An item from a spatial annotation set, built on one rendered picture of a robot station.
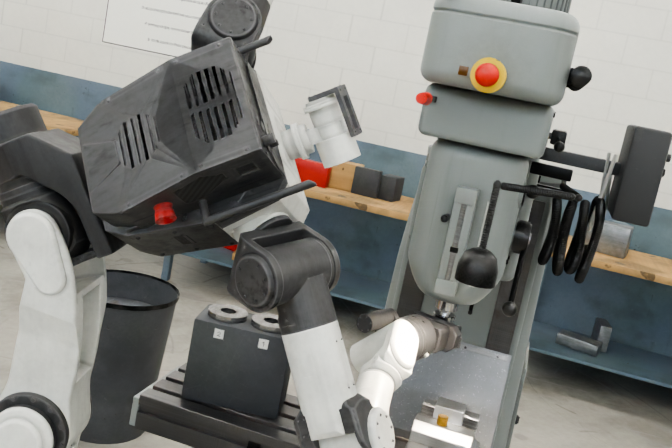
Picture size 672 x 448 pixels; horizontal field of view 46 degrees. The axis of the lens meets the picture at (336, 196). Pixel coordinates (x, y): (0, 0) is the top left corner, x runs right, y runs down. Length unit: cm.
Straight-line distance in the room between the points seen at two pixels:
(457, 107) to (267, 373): 71
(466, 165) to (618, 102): 433
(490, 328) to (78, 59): 539
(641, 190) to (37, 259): 123
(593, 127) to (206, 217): 479
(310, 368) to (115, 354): 225
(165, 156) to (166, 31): 541
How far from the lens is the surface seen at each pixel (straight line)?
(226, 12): 137
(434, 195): 156
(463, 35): 142
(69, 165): 135
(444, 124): 151
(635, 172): 184
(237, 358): 179
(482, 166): 154
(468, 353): 208
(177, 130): 119
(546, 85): 141
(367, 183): 547
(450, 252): 153
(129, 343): 340
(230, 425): 178
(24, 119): 141
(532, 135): 150
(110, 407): 353
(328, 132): 131
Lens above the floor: 173
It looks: 9 degrees down
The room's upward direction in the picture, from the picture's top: 11 degrees clockwise
